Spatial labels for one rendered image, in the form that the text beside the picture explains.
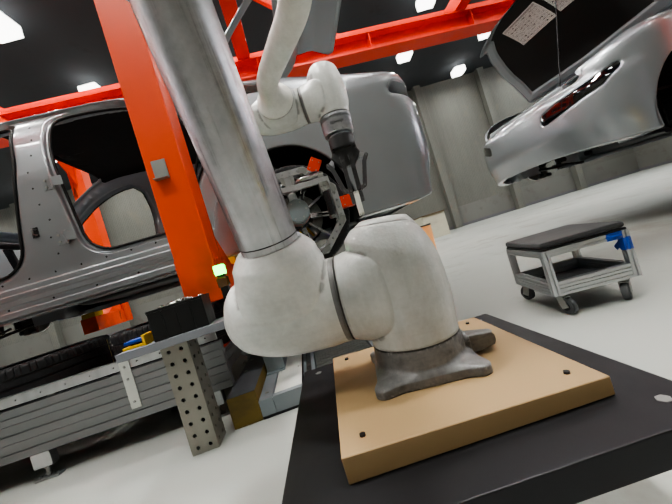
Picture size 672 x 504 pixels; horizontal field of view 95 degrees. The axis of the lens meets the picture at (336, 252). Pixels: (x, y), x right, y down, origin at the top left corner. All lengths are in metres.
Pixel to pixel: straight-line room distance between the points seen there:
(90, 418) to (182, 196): 1.06
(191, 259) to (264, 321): 1.00
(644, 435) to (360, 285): 0.35
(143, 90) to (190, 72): 1.25
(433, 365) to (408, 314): 0.09
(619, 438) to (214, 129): 0.59
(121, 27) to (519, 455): 1.94
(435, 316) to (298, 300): 0.21
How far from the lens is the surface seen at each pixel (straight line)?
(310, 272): 0.49
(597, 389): 0.52
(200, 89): 0.49
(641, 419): 0.50
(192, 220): 1.50
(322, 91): 0.96
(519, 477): 0.42
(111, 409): 1.83
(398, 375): 0.53
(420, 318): 0.50
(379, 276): 0.48
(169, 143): 1.61
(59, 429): 1.96
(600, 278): 1.75
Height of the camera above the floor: 0.57
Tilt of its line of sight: level
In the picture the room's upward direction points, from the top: 17 degrees counter-clockwise
